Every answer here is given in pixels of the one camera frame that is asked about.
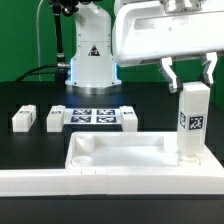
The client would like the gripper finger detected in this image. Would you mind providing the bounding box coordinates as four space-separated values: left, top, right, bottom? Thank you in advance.
200 52 218 88
159 57 183 93

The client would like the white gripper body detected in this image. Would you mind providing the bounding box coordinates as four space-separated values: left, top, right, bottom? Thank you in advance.
112 0 224 67

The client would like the white desk top tray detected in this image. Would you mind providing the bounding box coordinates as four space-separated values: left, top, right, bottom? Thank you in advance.
65 132 223 171

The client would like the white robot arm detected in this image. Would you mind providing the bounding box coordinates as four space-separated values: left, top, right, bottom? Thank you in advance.
66 0 224 93

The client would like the fiducial marker sheet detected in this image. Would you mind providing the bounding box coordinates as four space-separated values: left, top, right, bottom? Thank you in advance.
64 108 121 125

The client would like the white L-shaped fence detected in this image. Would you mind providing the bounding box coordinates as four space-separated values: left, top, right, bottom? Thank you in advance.
0 167 224 197

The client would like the grey thin cable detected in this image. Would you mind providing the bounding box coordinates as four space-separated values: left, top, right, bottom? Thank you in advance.
35 0 46 82

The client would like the black cable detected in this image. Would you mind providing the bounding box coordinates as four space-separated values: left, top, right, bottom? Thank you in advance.
15 64 59 82

